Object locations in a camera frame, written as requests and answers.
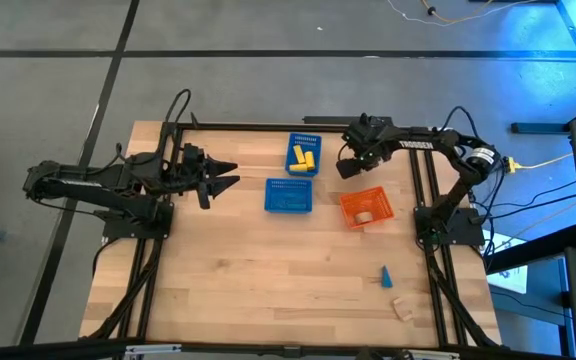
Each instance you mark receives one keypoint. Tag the black aluminium table frame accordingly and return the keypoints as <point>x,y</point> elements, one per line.
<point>268,128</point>

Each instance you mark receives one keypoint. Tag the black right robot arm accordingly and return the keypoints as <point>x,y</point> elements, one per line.
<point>418,145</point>

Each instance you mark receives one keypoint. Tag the wooden stepped block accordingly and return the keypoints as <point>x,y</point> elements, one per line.
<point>402,309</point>

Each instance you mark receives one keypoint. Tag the dark teal floor bar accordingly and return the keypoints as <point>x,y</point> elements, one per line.
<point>538,128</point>

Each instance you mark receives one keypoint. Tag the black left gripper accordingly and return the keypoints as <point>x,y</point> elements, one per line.
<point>190,170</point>

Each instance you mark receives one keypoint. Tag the yellow power plug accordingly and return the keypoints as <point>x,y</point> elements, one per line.
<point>509,164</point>

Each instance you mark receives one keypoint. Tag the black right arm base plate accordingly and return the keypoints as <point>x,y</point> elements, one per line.
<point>463,225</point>

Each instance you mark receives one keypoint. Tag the black flat bar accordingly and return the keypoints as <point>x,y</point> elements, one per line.
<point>328,120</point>

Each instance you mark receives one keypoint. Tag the yellow cylinder block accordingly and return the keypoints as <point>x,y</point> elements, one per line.
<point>298,168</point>
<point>310,160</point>

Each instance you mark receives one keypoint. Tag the white paper sheet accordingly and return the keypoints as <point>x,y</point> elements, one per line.
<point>510,276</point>

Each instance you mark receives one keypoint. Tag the blue cone block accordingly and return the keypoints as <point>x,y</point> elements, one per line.
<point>386,278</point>

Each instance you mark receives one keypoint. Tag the wooden arch block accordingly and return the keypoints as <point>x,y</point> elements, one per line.
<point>364,217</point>

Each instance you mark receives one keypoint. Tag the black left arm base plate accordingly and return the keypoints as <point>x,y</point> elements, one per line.
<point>118,230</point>

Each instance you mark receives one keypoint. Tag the blue plastic basket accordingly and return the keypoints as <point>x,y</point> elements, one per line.
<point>293,145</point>
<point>288,196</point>

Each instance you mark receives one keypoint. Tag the black rig rail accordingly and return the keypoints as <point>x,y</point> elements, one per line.
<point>268,351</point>

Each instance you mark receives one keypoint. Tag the silver metal bracket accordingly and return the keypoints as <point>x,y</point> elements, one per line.
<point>150,349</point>
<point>430,354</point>

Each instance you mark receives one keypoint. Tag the orange plastic basket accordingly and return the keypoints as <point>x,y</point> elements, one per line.
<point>375,202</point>

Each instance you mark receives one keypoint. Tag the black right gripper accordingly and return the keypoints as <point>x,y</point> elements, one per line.
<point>368,140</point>

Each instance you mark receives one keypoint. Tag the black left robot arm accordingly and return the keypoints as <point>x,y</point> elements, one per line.
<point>93,192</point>

